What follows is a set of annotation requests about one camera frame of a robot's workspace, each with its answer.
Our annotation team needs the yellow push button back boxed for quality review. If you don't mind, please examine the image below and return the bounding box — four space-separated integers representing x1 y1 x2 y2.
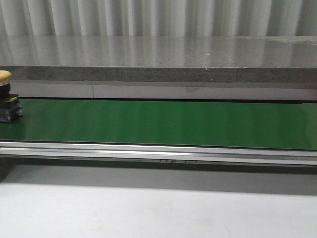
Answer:
0 70 23 123

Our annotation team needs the white pleated curtain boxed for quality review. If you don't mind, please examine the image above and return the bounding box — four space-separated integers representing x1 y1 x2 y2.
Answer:
0 0 317 37

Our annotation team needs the grey granite counter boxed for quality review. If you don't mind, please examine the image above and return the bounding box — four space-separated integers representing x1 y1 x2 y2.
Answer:
0 36 317 84

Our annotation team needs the green conveyor belt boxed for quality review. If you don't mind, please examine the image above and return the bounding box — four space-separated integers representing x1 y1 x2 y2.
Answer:
0 99 317 150

